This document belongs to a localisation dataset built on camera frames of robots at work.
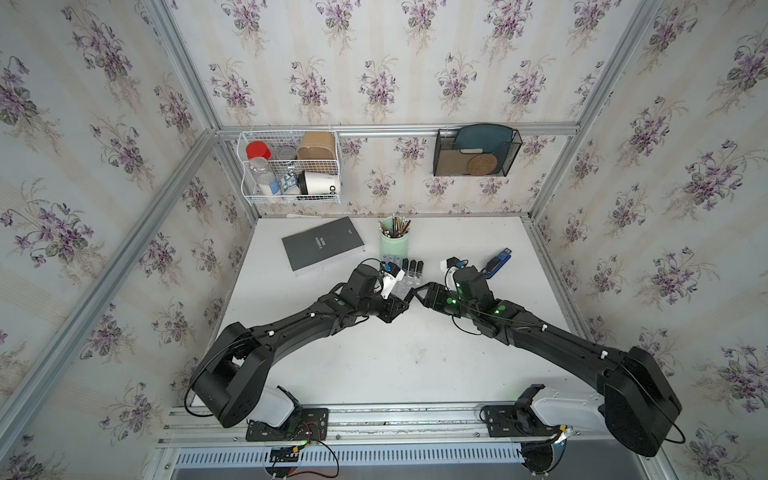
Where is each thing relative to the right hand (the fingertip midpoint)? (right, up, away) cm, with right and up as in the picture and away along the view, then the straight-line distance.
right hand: (421, 293), depth 81 cm
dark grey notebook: (-35, +13, +26) cm, 46 cm away
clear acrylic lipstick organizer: (-4, +4, -3) cm, 7 cm away
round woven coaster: (+22, +40, +17) cm, 49 cm away
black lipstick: (-3, +7, +15) cm, 17 cm away
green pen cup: (-7, +16, +13) cm, 22 cm away
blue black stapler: (+28, +7, +20) cm, 35 cm away
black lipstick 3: (+1, +5, +15) cm, 16 cm away
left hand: (-3, -5, +1) cm, 6 cm away
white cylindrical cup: (-31, +33, +13) cm, 47 cm away
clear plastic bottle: (-48, +35, +8) cm, 60 cm away
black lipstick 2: (-1, +6, +15) cm, 16 cm away
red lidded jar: (-50, +44, +12) cm, 67 cm away
